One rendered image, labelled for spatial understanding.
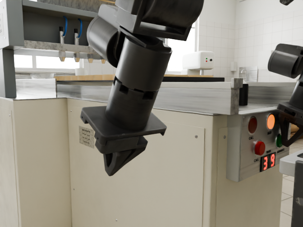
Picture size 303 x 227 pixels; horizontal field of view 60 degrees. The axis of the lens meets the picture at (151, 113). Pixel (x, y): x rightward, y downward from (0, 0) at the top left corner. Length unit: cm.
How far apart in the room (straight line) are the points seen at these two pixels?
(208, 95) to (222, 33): 539
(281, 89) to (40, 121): 80
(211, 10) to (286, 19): 141
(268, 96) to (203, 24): 484
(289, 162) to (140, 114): 17
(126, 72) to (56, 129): 80
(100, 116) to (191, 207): 34
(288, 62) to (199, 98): 22
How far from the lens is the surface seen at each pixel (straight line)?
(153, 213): 71
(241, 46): 600
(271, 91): 78
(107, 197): 89
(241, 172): 57
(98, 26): 36
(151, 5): 27
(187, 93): 56
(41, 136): 106
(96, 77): 84
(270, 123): 64
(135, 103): 31
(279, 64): 66
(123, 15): 29
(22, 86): 148
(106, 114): 34
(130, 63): 30
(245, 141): 56
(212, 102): 52
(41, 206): 114
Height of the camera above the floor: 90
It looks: 7 degrees down
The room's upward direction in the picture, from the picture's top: straight up
